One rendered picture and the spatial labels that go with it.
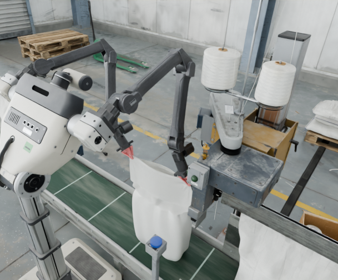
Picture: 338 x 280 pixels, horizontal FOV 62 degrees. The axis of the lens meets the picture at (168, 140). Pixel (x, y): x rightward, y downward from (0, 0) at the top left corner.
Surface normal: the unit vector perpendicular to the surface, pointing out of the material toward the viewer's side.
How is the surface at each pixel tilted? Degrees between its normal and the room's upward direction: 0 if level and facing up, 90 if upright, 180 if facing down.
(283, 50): 90
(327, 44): 90
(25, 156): 50
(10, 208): 0
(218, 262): 0
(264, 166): 0
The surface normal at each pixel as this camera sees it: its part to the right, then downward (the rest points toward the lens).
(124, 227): 0.04, -0.83
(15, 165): -0.44, -0.21
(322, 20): -0.61, 0.42
